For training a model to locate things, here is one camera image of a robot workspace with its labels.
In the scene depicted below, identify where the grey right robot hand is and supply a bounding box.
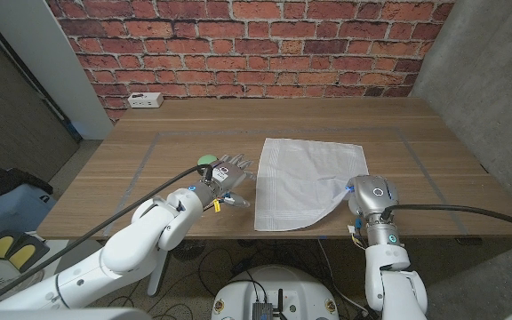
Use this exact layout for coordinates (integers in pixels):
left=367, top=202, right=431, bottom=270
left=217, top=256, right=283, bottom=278
left=344, top=174, right=400, bottom=226

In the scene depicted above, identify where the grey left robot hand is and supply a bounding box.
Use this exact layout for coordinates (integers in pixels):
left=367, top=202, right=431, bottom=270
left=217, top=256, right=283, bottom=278
left=202, top=154, right=257, bottom=209

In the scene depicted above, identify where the white handkerchief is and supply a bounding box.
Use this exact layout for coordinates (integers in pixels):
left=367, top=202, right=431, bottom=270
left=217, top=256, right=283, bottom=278
left=253, top=137, right=370, bottom=233

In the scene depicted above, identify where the black floor fan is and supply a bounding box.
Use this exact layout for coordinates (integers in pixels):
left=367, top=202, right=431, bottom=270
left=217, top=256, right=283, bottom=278
left=171, top=239, right=204, bottom=261

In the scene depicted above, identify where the white power strip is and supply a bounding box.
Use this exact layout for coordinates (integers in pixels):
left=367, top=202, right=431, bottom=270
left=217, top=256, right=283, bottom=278
left=127, top=92, right=164, bottom=109

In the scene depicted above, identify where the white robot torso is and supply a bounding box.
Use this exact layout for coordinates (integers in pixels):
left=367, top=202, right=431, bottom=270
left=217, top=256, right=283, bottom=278
left=211, top=265, right=340, bottom=320

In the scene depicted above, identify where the red brick print backdrop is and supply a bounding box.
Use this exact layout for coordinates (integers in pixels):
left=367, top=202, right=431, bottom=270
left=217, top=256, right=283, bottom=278
left=44, top=0, right=456, bottom=124

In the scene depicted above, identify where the white table leg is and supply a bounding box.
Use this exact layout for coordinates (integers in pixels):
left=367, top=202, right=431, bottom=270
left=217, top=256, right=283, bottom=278
left=147, top=257, right=171, bottom=297

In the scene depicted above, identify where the small grey electronics box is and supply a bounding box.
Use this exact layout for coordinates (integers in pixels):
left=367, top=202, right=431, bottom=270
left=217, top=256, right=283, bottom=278
left=252, top=301, right=275, bottom=320

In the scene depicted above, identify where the yellow foot pedal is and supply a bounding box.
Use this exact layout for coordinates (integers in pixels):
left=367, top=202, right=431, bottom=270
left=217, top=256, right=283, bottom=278
left=0, top=229, right=17, bottom=260
left=6, top=235, right=51, bottom=274

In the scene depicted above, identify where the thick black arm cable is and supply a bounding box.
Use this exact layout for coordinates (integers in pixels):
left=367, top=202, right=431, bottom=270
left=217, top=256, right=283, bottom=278
left=380, top=203, right=512, bottom=236
left=0, top=164, right=215, bottom=310

